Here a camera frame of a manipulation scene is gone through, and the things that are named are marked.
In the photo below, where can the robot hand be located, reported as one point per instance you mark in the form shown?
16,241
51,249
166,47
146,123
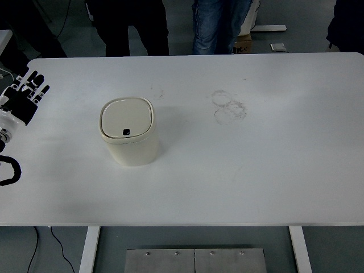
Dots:
24,109

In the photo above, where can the cream lidded trash bin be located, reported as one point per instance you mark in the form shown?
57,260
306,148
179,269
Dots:
128,122

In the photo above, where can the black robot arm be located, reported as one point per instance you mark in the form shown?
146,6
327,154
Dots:
16,170

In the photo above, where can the white side table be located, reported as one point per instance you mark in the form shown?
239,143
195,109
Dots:
4,39

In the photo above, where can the person in dark clothes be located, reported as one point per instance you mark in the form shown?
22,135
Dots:
25,31

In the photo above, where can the person in black trousers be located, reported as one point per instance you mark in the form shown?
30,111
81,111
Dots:
119,25

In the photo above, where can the white table leg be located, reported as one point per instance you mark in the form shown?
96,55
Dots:
301,250
89,250

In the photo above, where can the grey metal plate with screws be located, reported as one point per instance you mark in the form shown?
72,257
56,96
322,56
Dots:
159,261
230,261

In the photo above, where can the person in blue jeans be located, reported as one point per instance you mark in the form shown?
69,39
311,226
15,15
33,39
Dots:
213,25

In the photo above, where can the brown cardboard box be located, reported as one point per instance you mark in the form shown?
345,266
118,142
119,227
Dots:
244,44

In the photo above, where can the white furniture base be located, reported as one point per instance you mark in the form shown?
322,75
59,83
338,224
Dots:
270,28

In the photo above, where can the small grey floor plate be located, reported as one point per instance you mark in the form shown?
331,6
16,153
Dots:
277,47

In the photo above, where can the person in dark jacket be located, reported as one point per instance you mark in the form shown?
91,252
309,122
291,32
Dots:
347,25

